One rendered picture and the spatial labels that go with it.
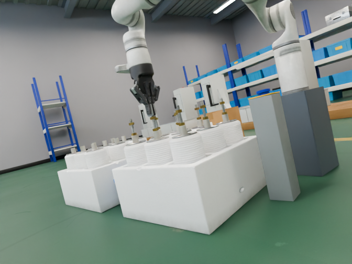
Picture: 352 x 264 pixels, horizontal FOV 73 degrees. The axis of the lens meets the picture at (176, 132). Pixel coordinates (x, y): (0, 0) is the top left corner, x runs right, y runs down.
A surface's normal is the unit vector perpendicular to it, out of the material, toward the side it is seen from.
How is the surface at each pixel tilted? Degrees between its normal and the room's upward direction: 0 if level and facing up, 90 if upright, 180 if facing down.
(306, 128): 90
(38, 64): 90
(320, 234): 0
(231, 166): 90
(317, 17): 90
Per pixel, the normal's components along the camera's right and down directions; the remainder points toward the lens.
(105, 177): 0.69, -0.13
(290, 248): -0.22, -0.97
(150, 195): -0.67, 0.19
